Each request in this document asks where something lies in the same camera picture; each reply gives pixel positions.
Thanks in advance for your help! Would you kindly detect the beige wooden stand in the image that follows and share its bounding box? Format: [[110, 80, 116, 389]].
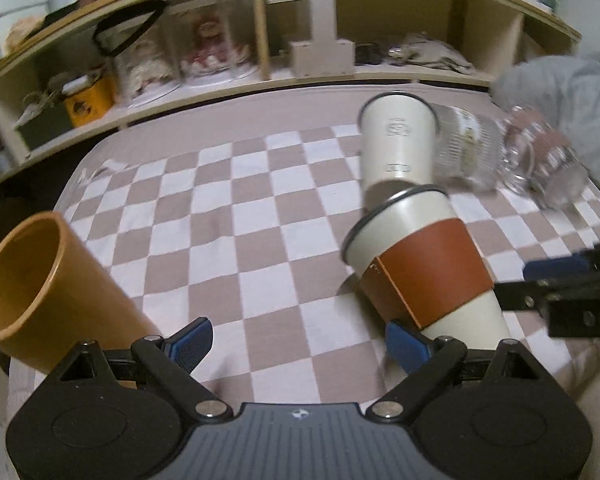
[[266, 0, 355, 79]]

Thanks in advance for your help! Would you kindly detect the white cup with brown sleeve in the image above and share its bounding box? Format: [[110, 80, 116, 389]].
[[341, 184, 510, 350]]

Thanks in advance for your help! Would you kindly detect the dark green box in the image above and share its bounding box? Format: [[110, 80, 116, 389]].
[[16, 104, 73, 151]]

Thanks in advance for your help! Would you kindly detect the yellow tin box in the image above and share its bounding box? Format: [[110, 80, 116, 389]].
[[64, 73, 116, 128]]

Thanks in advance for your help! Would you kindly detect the clear container with doll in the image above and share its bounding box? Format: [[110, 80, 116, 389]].
[[169, 0, 257, 87]]

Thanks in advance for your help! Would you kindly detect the clear bag with black handle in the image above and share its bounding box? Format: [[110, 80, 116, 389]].
[[92, 0, 181, 106]]

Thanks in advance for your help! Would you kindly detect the checkered pink white cloth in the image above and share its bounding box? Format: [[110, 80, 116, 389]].
[[4, 121, 600, 421]]

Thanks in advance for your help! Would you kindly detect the long wooden shelf unit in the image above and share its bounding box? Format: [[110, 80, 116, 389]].
[[0, 0, 581, 184]]

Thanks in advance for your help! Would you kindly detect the clear glass cup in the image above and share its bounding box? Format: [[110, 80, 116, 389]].
[[432, 104, 503, 192]]

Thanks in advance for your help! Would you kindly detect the crumpled grey cloth on shelf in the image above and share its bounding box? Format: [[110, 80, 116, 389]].
[[387, 34, 476, 75]]

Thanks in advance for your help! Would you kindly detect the orange plastic cup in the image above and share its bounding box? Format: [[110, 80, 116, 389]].
[[0, 211, 160, 374]]

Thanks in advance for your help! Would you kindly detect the grey pillow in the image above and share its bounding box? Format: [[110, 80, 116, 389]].
[[490, 52, 600, 186]]

